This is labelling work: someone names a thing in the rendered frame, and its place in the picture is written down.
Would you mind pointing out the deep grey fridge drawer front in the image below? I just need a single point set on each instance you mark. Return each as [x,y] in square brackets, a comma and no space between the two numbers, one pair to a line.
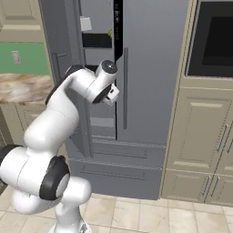
[121,185]

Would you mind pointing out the white carton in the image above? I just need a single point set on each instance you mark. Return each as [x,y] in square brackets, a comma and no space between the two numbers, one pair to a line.
[86,24]

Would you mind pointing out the beige base cupboard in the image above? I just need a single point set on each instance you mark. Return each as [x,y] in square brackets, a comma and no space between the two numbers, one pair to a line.
[18,118]

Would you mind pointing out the shallow grey fridge drawer front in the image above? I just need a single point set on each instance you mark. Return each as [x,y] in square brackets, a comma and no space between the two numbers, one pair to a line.
[127,145]

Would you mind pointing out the beige wall cupboard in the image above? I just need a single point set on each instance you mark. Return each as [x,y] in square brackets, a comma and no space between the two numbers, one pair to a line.
[19,18]

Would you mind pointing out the white wall socket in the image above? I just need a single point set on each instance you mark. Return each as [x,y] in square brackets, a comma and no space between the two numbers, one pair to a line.
[16,57]

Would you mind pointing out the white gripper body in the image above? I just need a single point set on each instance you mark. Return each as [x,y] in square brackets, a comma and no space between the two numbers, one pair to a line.
[111,100]

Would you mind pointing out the black built-in oven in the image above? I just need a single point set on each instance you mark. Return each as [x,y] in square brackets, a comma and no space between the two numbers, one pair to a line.
[212,39]

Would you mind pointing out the low beige cupboard door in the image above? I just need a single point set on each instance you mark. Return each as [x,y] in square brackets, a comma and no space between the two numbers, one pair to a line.
[185,185]
[224,191]

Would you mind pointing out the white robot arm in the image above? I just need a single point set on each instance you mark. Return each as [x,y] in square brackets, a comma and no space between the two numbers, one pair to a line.
[45,127]

